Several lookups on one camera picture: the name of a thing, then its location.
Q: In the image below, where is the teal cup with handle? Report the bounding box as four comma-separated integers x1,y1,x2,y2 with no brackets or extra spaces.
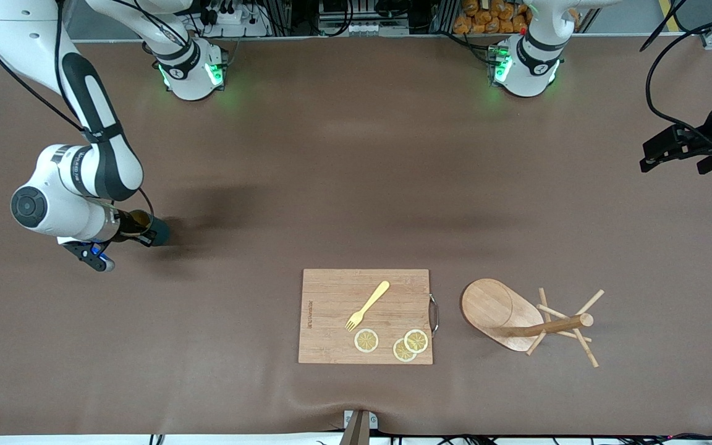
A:
122,209,170,247

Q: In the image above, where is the wooden mug tree rack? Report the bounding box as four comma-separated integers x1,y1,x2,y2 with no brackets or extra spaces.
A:
460,278,605,369

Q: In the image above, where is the brown table cover mat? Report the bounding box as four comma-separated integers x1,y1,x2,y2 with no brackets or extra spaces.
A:
0,34,712,436

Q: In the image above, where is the wooden cutting board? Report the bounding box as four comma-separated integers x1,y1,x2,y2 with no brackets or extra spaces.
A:
298,268,441,365

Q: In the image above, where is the bag of oranges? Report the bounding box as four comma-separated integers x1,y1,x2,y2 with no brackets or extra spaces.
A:
453,0,533,35

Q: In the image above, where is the yellow plastic fork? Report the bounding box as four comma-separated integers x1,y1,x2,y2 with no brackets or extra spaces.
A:
345,281,391,333

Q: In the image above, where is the white power strip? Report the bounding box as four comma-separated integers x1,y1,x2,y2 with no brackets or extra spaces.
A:
198,5,270,38

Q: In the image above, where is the lemon slice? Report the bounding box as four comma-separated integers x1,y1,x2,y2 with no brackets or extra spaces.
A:
392,337,418,363
404,329,430,354
354,328,379,354

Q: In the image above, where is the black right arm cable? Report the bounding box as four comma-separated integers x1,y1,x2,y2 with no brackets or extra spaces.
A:
0,0,154,231

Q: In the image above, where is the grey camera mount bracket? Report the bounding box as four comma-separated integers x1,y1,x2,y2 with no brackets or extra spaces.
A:
339,409,379,445

